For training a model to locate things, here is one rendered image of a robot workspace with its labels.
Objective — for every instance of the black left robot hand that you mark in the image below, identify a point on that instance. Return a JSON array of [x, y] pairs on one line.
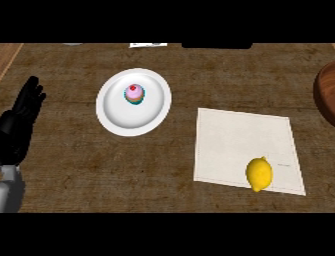
[[14, 126]]

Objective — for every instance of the pink frosted cupcake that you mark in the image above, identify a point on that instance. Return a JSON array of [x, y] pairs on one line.
[[135, 94]]

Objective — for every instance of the yellow lemon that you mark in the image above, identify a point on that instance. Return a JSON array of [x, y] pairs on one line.
[[259, 174]]

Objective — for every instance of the small grey object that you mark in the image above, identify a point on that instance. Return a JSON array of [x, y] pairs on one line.
[[71, 43]]

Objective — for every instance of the white oval plate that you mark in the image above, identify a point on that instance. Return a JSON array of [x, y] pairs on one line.
[[132, 113]]

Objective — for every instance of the white flat object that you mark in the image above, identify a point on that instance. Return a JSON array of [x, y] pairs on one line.
[[148, 44]]

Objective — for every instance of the white square placemat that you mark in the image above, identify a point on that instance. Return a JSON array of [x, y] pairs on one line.
[[238, 143]]

